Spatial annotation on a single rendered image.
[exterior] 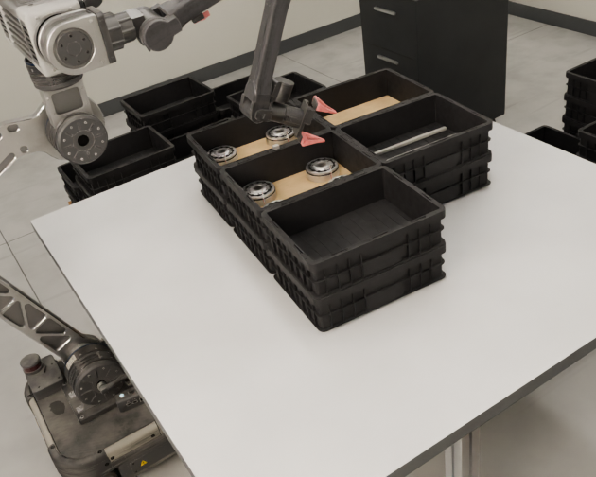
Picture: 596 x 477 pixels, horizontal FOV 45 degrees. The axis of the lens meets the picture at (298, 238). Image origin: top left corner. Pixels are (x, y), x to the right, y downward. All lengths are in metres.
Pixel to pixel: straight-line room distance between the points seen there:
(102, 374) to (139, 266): 0.39
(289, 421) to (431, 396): 0.33
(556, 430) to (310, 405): 1.10
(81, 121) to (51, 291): 1.63
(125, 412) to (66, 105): 1.01
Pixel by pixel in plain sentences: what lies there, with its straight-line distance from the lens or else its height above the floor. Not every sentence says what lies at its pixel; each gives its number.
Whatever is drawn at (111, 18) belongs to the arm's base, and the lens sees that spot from 1.78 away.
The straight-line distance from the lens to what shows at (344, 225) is 2.01.
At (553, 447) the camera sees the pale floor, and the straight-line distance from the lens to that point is 2.53.
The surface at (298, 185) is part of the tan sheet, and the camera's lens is 2.23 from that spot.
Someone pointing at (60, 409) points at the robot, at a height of 0.24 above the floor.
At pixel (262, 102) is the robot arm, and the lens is 2.06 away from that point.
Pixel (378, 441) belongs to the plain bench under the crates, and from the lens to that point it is 1.62.
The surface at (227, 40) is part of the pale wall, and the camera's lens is 5.46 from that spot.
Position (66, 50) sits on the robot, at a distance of 1.75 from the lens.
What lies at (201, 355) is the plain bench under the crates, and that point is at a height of 0.70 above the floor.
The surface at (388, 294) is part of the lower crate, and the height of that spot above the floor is 0.74.
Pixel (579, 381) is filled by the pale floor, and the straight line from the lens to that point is 2.74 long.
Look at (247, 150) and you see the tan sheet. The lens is 2.48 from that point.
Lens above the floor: 1.95
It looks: 34 degrees down
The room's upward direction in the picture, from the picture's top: 9 degrees counter-clockwise
